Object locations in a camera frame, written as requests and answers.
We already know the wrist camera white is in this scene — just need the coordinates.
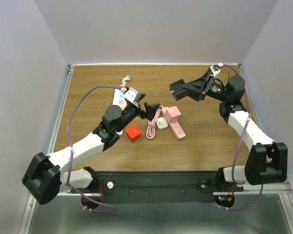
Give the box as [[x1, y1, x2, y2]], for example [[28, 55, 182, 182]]
[[124, 87, 142, 103], [209, 63, 224, 78]]

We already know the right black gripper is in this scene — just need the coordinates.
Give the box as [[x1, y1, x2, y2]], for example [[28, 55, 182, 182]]
[[181, 70, 229, 102]]

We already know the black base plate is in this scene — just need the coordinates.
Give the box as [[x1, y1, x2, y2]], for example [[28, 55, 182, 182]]
[[81, 171, 243, 204]]

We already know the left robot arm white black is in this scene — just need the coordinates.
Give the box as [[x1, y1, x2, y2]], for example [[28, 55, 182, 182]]
[[22, 95, 160, 205]]

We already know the white plug adapter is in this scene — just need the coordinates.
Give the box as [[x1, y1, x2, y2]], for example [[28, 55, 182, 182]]
[[156, 117, 169, 130]]

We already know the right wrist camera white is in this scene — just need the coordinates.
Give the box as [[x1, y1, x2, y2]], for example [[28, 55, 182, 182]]
[[209, 63, 224, 78]]

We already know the pink power strip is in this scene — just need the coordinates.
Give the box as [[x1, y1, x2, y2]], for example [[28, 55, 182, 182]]
[[161, 106, 186, 140]]

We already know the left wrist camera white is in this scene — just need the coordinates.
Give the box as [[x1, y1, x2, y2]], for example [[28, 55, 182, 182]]
[[124, 87, 142, 103]]

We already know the white multicolour power strip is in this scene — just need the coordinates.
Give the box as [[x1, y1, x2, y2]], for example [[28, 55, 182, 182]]
[[112, 88, 127, 137]]

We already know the black cube socket plug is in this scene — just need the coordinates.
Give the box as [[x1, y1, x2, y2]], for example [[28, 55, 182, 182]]
[[170, 79, 188, 101]]

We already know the pink coiled cable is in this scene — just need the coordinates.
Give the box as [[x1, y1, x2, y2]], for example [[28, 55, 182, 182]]
[[145, 106, 164, 140]]

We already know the red cube socket plug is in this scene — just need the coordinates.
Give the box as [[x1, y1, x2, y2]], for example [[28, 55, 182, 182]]
[[125, 125, 141, 143]]

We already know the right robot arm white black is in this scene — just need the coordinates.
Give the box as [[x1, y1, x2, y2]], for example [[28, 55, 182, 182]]
[[182, 70, 288, 190]]

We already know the white power strip cord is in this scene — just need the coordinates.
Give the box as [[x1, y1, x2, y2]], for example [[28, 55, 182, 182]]
[[120, 75, 133, 87]]

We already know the aluminium frame rail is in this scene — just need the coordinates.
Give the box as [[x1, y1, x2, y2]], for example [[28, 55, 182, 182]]
[[51, 180, 293, 198]]

